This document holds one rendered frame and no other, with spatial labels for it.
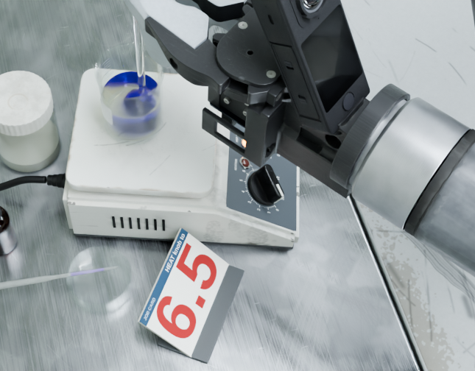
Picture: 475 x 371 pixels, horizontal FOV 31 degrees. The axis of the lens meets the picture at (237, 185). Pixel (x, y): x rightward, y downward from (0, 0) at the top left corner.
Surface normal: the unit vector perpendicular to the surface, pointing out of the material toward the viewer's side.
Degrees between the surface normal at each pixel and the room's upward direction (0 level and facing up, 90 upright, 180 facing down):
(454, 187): 32
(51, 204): 0
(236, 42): 1
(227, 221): 90
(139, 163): 0
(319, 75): 61
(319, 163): 90
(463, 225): 55
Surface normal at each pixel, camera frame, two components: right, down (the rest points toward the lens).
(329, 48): 0.71, 0.26
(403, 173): -0.39, 0.11
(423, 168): -0.22, -0.15
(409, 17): 0.06, -0.51
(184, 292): 0.65, -0.18
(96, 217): -0.04, 0.86
